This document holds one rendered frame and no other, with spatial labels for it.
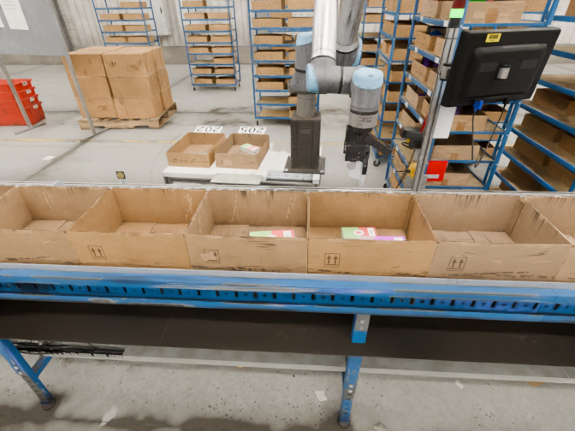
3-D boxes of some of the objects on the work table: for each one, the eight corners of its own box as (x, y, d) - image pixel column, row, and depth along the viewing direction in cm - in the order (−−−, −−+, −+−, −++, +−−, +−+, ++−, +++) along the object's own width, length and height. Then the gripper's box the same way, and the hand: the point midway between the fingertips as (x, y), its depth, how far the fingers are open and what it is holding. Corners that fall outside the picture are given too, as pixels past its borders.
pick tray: (270, 147, 241) (269, 134, 235) (257, 169, 209) (257, 155, 204) (233, 145, 245) (231, 132, 239) (216, 167, 213) (213, 153, 208)
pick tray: (227, 146, 244) (225, 132, 238) (210, 168, 212) (207, 154, 207) (190, 144, 247) (188, 132, 242) (168, 166, 216) (164, 151, 210)
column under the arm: (287, 156, 227) (287, 108, 209) (325, 157, 224) (328, 109, 206) (282, 172, 206) (281, 121, 188) (324, 174, 203) (327, 121, 185)
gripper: (345, 120, 114) (340, 174, 126) (348, 131, 104) (342, 190, 116) (370, 120, 114) (362, 174, 126) (376, 132, 104) (367, 190, 115)
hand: (361, 179), depth 120 cm, fingers open, 5 cm apart
